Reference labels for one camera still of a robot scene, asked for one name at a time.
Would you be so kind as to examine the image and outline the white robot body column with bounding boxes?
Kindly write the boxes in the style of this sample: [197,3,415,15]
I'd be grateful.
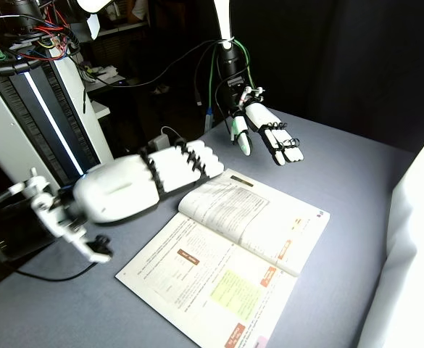
[0,46,115,189]

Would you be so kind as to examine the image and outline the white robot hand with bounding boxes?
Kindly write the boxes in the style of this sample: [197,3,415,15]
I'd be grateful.
[229,102,305,167]
[72,138,225,224]

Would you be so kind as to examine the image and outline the black cable on cloth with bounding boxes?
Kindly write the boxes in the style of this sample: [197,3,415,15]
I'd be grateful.
[0,260,99,283]

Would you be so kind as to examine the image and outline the white paper tag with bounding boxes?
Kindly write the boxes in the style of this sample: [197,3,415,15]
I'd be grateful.
[86,13,101,41]

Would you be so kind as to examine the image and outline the grey plug with blue band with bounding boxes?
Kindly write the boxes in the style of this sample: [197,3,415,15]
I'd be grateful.
[204,107,215,134]

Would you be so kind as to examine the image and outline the coloured wire bundle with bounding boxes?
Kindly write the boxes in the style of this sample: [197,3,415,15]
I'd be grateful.
[0,0,83,78]

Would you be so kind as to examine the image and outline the black curtain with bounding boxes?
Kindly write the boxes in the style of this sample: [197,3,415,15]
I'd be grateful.
[233,0,424,157]

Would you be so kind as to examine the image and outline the grey power adapter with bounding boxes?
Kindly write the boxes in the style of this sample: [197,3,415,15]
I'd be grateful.
[148,133,172,152]

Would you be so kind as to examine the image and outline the green cable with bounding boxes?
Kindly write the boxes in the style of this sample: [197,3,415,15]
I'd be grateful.
[208,38,253,112]

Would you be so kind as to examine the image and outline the grey table cloth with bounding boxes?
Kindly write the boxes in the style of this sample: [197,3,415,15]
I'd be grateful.
[0,106,417,348]

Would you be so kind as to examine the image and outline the background shelf unit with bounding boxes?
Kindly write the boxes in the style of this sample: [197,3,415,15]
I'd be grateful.
[77,0,154,95]

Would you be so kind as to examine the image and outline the open printed book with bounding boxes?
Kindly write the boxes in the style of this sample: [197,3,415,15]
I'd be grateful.
[115,167,332,348]

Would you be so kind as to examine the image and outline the long black cable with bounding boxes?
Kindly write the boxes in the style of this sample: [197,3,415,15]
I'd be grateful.
[82,39,223,114]

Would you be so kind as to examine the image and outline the white cloth screen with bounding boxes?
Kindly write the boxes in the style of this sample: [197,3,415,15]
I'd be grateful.
[355,119,424,348]

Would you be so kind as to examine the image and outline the black box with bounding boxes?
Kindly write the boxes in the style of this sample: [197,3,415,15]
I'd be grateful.
[0,201,55,264]

